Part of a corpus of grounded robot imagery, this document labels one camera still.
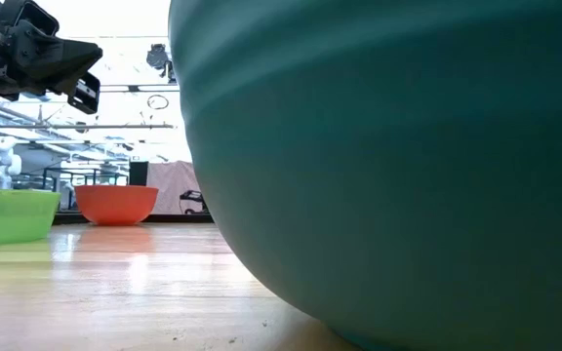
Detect green plastic bowl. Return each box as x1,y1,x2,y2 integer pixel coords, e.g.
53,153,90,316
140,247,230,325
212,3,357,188
0,188,61,247

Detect red-orange plastic bowl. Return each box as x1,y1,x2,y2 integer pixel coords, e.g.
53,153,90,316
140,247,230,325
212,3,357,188
73,184,160,227

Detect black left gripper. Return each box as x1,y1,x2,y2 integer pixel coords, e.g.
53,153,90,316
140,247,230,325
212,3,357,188
0,0,104,116

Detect black ceiling-hung device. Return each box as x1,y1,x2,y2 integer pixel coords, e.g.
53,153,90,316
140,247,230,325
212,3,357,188
145,43,178,84

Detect pink hanging cloth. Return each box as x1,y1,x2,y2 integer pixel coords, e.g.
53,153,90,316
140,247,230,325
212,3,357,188
146,160,210,215

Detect black hanging cable ring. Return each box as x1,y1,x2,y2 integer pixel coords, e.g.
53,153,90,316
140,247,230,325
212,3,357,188
145,94,171,111

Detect black aluminium table frame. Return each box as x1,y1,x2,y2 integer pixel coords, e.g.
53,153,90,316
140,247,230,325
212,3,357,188
51,213,215,226

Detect black wheeled cart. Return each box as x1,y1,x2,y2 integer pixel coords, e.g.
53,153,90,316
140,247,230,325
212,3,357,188
179,189,211,215

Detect teal plastic bowl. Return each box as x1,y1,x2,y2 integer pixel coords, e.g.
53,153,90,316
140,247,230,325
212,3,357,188
167,0,562,351

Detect black background rack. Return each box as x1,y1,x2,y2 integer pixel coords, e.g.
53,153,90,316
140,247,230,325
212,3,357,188
41,167,129,212

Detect black speaker box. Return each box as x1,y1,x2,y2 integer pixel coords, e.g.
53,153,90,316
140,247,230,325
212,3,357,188
128,161,149,187

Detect grey horizontal metal rail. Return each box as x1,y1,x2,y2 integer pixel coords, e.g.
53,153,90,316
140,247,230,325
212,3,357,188
0,123,176,131

